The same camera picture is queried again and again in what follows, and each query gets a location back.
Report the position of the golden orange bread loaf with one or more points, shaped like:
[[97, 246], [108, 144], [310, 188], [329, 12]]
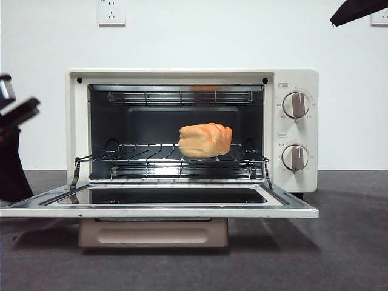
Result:
[[206, 141]]

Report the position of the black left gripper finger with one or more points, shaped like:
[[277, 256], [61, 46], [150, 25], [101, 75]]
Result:
[[12, 169]]

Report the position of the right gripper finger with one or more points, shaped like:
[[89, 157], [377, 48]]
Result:
[[357, 10]]

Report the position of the cream Toshiba toaster oven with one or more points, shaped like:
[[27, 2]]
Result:
[[303, 182]]

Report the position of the cream oven dial knob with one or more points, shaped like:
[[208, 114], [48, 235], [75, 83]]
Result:
[[295, 105], [295, 158]]

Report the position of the white wall socket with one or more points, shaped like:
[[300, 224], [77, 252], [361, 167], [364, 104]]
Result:
[[111, 13], [381, 18]]

